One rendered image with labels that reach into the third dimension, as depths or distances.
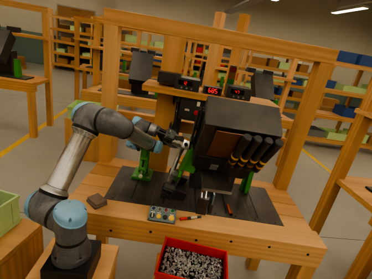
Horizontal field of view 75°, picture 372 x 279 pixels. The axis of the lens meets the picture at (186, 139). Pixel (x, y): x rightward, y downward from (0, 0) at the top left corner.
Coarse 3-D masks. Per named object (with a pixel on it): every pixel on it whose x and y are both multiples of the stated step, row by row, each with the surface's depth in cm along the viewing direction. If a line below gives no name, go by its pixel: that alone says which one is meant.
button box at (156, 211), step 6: (150, 210) 133; (156, 210) 134; (162, 210) 134; (168, 210) 135; (174, 210) 135; (150, 216) 131; (156, 216) 132; (162, 216) 132; (168, 216) 133; (174, 216) 133; (162, 222) 132; (168, 222) 131; (174, 222) 132
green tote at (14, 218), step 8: (0, 192) 125; (8, 192) 125; (0, 200) 127; (8, 200) 120; (16, 200) 124; (0, 208) 115; (8, 208) 120; (16, 208) 125; (0, 216) 116; (8, 216) 121; (16, 216) 126; (0, 224) 117; (8, 224) 122; (16, 224) 128; (0, 232) 118
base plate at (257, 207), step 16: (128, 176) 169; (160, 176) 176; (112, 192) 150; (128, 192) 152; (144, 192) 155; (160, 192) 158; (192, 192) 164; (208, 192) 167; (240, 192) 174; (256, 192) 178; (176, 208) 145; (192, 208) 148; (224, 208) 153; (240, 208) 156; (256, 208) 159; (272, 208) 162; (272, 224) 147
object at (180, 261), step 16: (176, 240) 120; (160, 256) 109; (176, 256) 116; (192, 256) 117; (208, 256) 119; (224, 256) 119; (160, 272) 101; (176, 272) 108; (192, 272) 108; (208, 272) 110; (224, 272) 111
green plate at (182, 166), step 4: (188, 148) 150; (192, 148) 140; (188, 152) 144; (192, 152) 142; (184, 156) 152; (188, 156) 141; (192, 156) 143; (184, 160) 146; (188, 160) 144; (180, 164) 153; (184, 164) 143; (188, 164) 145; (180, 168) 147; (184, 168) 146; (188, 168) 146; (192, 168) 146; (192, 172) 147
